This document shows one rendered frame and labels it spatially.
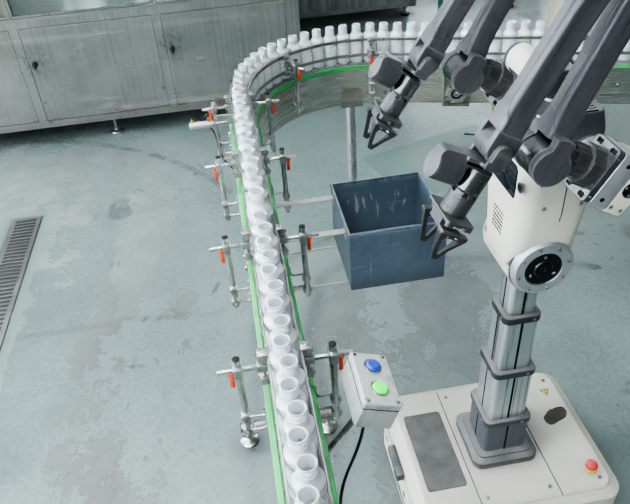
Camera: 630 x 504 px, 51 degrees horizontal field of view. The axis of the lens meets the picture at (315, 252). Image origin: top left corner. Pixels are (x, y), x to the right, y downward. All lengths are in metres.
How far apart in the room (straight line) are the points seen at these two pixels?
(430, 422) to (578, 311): 1.16
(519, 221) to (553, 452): 0.98
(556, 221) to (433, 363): 1.40
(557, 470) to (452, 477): 0.33
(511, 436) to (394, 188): 0.90
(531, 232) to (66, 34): 3.73
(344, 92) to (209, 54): 1.86
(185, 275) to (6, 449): 1.18
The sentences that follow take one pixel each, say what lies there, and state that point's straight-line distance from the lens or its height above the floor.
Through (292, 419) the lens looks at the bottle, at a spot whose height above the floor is 1.15.
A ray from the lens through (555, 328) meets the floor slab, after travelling 3.14.
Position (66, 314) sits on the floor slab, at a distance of 3.45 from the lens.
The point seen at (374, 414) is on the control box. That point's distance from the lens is 1.30.
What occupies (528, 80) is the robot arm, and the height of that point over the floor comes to 1.62.
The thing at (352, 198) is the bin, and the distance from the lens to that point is 2.27.
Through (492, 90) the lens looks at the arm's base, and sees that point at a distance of 1.74.
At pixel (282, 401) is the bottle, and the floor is 1.13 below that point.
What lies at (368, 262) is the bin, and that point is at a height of 0.83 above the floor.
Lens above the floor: 2.10
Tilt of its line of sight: 37 degrees down
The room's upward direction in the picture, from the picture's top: 4 degrees counter-clockwise
